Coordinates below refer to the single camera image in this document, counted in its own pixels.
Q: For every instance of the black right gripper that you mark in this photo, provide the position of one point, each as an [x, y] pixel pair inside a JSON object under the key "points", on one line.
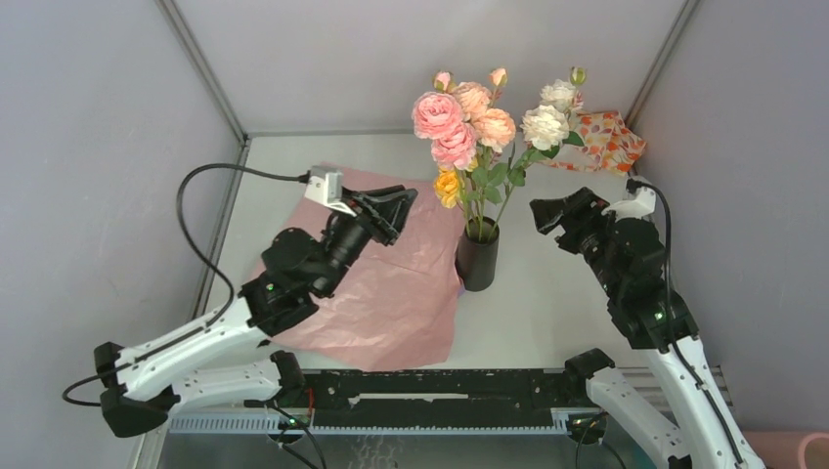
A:
{"points": [[574, 211]]}

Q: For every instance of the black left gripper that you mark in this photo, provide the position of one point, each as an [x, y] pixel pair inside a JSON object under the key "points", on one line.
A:
{"points": [[382, 212]]}

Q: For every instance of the yellow rose stem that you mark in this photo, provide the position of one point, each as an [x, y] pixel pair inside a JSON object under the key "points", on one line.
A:
{"points": [[449, 186]]}

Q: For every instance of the pink rose stem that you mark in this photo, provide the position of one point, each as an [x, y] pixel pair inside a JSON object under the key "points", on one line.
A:
{"points": [[444, 117]]}

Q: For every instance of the white rose stem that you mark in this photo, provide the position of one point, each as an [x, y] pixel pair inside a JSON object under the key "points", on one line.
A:
{"points": [[544, 130]]}

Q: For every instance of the peach rose stem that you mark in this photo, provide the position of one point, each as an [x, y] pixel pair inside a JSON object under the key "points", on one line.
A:
{"points": [[484, 188]]}

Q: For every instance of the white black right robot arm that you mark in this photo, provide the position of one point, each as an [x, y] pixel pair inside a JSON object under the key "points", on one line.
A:
{"points": [[702, 432]]}

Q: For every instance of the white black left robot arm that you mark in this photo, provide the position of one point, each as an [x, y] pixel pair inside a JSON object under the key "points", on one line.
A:
{"points": [[136, 377]]}

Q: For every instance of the black cylindrical vase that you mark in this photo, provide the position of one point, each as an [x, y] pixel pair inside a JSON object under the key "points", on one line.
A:
{"points": [[477, 255]]}

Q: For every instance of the pink cylindrical vase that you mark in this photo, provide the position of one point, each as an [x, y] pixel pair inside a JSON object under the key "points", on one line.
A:
{"points": [[792, 450]]}

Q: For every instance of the orange floral cloth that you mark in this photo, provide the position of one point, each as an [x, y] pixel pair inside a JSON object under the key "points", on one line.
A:
{"points": [[609, 145]]}

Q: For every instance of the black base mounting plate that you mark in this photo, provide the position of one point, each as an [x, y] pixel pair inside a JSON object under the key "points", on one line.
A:
{"points": [[442, 396]]}

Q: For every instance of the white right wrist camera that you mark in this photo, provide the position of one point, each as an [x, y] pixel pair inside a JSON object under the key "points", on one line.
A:
{"points": [[639, 202]]}

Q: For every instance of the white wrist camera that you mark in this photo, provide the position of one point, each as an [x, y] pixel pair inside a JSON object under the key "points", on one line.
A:
{"points": [[325, 188], [639, 202]]}

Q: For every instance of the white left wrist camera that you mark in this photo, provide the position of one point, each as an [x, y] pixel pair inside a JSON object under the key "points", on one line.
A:
{"points": [[325, 188]]}

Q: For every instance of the white slotted cable duct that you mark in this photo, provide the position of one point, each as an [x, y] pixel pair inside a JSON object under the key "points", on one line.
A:
{"points": [[260, 423]]}

